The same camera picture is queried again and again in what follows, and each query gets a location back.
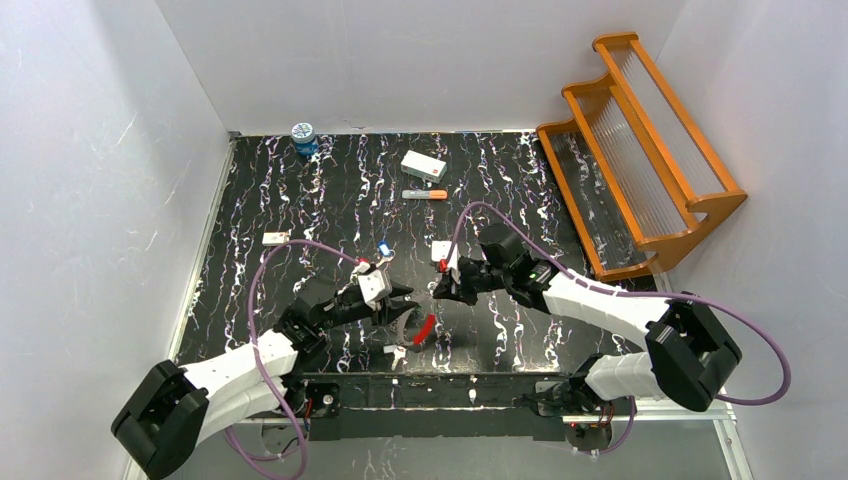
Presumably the orange wooden tiered rack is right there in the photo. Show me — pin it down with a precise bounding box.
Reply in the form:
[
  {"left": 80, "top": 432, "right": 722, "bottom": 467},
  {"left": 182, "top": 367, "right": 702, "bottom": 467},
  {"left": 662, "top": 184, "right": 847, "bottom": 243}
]
[{"left": 536, "top": 32, "right": 747, "bottom": 281}]

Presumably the key with blue tag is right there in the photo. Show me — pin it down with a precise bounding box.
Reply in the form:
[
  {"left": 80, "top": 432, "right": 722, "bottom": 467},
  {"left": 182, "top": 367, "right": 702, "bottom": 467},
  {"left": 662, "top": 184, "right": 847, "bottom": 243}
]
[{"left": 377, "top": 240, "right": 394, "bottom": 258}]

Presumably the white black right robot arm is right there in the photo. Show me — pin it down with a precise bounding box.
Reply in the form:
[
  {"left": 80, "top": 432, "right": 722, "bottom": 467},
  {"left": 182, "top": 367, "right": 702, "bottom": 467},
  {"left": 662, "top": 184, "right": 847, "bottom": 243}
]
[{"left": 431, "top": 223, "right": 742, "bottom": 413}]

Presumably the aluminium frame rail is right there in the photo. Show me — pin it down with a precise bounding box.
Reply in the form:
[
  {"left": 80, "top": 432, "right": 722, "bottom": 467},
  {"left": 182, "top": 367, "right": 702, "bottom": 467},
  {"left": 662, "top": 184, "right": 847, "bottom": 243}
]
[{"left": 135, "top": 374, "right": 738, "bottom": 425}]

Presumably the blue jar with white lid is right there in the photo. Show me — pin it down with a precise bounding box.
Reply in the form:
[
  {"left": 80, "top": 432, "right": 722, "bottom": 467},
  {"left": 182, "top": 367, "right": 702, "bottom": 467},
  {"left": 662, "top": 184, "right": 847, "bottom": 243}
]
[{"left": 291, "top": 122, "right": 319, "bottom": 157}]

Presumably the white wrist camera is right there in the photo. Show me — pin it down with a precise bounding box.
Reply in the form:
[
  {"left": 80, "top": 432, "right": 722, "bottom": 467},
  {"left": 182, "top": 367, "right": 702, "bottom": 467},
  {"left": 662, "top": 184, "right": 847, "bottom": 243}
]
[
  {"left": 430, "top": 240, "right": 458, "bottom": 273},
  {"left": 356, "top": 269, "right": 392, "bottom": 311}
]

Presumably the white orange marker pen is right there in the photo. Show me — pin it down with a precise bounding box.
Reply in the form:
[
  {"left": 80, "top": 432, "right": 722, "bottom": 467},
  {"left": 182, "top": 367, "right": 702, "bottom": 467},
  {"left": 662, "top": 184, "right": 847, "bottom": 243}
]
[{"left": 401, "top": 190, "right": 448, "bottom": 201}]

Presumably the small white eraser block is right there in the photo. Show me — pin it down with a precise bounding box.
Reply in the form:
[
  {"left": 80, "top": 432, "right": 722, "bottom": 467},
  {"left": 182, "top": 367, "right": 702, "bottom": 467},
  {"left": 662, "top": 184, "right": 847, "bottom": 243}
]
[{"left": 261, "top": 232, "right": 290, "bottom": 247}]

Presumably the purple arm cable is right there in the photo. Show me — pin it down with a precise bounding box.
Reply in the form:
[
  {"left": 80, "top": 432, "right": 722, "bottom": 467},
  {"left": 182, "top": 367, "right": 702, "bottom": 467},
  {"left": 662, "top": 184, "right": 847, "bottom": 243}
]
[
  {"left": 222, "top": 239, "right": 372, "bottom": 480},
  {"left": 445, "top": 201, "right": 794, "bottom": 456}
]

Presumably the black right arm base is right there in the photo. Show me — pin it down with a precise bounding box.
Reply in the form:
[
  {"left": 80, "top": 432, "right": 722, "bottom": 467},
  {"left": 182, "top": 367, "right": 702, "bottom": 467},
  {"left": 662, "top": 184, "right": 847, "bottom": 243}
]
[{"left": 512, "top": 381, "right": 637, "bottom": 457}]

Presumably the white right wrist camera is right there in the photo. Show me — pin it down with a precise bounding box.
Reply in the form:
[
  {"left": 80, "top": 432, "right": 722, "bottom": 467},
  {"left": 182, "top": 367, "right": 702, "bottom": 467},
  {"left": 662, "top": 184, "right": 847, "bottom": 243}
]
[{"left": 430, "top": 240, "right": 458, "bottom": 273}]

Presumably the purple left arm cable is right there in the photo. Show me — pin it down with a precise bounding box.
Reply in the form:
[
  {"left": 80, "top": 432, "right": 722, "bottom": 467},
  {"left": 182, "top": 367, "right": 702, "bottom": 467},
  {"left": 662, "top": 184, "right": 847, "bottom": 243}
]
[{"left": 222, "top": 239, "right": 372, "bottom": 480}]

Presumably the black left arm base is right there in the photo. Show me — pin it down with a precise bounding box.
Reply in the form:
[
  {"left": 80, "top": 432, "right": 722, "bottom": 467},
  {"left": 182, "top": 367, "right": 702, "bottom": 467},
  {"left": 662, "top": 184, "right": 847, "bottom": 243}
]
[{"left": 282, "top": 375, "right": 341, "bottom": 423}]

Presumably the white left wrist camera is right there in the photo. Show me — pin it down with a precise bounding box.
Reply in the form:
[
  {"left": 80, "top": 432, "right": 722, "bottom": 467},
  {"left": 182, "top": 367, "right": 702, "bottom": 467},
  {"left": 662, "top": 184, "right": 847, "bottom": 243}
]
[{"left": 356, "top": 269, "right": 392, "bottom": 311}]

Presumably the white green small box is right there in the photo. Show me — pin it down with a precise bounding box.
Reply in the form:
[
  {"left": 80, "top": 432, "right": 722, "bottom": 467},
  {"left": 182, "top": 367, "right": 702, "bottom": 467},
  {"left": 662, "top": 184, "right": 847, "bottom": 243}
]
[{"left": 401, "top": 150, "right": 447, "bottom": 184}]

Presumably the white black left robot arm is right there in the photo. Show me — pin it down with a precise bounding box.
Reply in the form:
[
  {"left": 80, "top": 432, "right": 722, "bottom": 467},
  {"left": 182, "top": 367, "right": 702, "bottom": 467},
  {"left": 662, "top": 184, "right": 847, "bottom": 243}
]
[{"left": 110, "top": 279, "right": 417, "bottom": 479}]

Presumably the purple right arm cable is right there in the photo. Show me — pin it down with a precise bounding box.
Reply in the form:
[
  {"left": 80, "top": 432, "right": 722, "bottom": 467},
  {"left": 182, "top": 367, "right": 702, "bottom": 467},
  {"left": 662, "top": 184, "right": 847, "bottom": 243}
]
[{"left": 445, "top": 201, "right": 794, "bottom": 456}]

